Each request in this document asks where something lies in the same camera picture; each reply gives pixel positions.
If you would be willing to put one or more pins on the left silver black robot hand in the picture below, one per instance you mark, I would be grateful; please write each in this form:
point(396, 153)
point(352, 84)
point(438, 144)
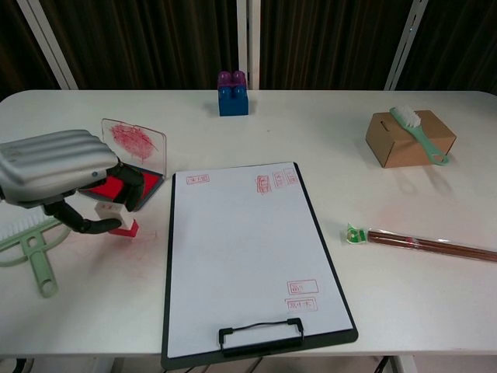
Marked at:
point(50, 163)

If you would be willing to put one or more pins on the red and white stamp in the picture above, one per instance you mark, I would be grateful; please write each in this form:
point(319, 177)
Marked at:
point(128, 232)

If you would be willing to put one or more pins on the blue toy building block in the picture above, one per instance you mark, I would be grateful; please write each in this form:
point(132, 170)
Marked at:
point(233, 105)

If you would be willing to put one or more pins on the purple plastic toy brick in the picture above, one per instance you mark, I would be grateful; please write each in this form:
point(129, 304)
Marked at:
point(225, 79)

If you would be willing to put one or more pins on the black clipboard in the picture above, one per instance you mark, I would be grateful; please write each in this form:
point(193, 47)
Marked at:
point(186, 359)

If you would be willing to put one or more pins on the green wide T-shaped brush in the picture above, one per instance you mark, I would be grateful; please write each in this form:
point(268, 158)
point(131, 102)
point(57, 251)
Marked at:
point(39, 268)

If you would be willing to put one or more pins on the dark pleated curtain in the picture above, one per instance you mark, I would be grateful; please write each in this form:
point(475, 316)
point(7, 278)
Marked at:
point(155, 39)

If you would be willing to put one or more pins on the white stamped paper sheet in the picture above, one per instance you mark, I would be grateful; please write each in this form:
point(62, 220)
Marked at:
point(248, 241)

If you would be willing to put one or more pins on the small brown cardboard box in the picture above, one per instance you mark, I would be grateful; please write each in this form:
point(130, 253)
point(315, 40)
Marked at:
point(388, 143)

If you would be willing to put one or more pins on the wrapped brown chopsticks pair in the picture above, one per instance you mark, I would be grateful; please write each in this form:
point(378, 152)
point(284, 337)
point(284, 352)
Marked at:
point(427, 243)

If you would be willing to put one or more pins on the white metal frame post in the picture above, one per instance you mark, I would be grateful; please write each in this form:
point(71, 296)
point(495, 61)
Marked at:
point(46, 42)
point(248, 39)
point(405, 42)

